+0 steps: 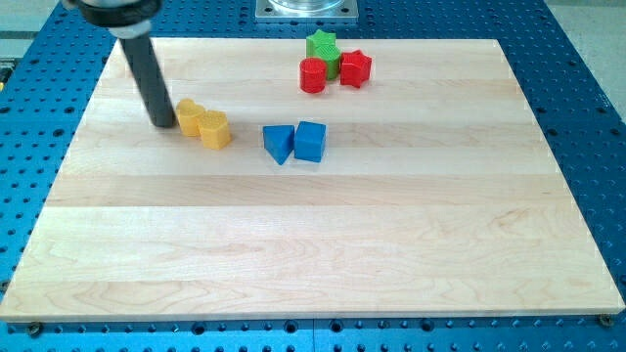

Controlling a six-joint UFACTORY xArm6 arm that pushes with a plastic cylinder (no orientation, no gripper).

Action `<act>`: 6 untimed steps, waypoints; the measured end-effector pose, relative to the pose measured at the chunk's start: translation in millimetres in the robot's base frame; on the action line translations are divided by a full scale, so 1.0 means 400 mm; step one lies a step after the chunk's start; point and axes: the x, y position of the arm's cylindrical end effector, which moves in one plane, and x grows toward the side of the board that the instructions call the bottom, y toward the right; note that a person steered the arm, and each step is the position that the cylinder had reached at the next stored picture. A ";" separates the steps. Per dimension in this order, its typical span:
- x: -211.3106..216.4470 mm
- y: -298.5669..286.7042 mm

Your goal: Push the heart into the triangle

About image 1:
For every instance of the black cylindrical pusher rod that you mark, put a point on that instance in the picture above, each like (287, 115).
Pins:
(142, 60)

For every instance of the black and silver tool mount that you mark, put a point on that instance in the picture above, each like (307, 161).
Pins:
(124, 19)

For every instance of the yellow heart block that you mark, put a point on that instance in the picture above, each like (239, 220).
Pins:
(188, 113)

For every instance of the blue triangle block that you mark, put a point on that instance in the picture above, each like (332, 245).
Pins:
(278, 141)

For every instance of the blue perforated metal table plate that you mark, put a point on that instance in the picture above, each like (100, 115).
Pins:
(50, 88)

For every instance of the yellow pentagon block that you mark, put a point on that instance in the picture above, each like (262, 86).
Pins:
(214, 129)

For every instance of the red cylinder block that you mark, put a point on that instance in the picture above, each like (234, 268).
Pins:
(312, 75)

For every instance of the green star block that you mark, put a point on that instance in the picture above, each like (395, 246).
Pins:
(317, 40)

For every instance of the green cylinder block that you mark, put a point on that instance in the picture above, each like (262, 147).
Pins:
(330, 54)

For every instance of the blue cube block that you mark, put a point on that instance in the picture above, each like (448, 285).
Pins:
(310, 141)

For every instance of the red star block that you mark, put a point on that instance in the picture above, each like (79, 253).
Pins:
(355, 68)

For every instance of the left board clamp screw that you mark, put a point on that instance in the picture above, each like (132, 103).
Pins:
(34, 329)

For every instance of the board clamp screw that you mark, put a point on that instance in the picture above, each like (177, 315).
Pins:
(605, 321)
(34, 329)

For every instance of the light wooden board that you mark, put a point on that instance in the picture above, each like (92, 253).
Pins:
(437, 195)

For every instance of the right board clamp screw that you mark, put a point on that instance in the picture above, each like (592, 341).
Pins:
(605, 321)

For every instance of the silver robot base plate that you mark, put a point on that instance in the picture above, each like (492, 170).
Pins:
(306, 10)

